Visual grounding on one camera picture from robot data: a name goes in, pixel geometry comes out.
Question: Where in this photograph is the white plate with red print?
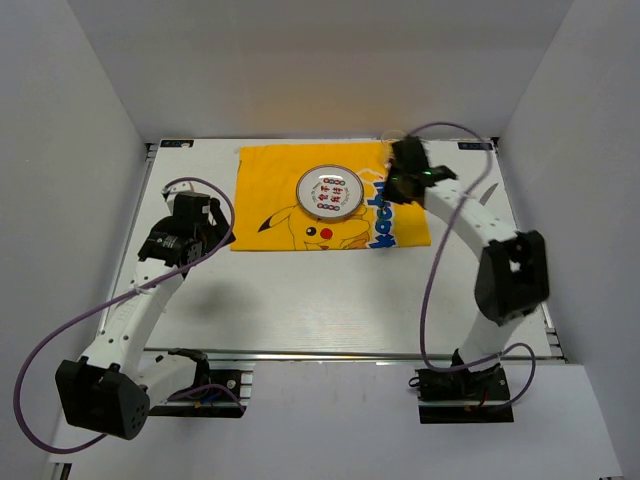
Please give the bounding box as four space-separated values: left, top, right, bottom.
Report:
296 165 364 220

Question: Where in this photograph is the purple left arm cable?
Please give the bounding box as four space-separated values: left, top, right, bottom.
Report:
12 177 247 455

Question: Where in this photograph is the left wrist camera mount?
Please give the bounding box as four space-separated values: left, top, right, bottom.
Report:
161 181 211 223

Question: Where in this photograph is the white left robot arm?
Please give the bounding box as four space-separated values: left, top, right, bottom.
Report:
55 192 234 440

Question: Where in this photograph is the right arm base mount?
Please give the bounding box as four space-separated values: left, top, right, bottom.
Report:
408 365 514 425

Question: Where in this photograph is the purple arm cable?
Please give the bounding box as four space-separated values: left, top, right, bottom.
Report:
12 177 247 455
407 121 537 413

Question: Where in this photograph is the yellow printed cloth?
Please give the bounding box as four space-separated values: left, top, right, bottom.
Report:
232 142 431 252

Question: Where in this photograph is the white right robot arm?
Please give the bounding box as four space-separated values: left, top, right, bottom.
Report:
383 136 549 399

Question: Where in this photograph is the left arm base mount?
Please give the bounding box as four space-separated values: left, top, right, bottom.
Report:
149 349 253 419

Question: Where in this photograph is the knife with teal handle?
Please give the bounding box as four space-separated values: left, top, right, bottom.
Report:
479 183 499 205

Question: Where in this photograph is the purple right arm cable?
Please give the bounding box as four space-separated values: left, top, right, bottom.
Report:
407 121 537 413

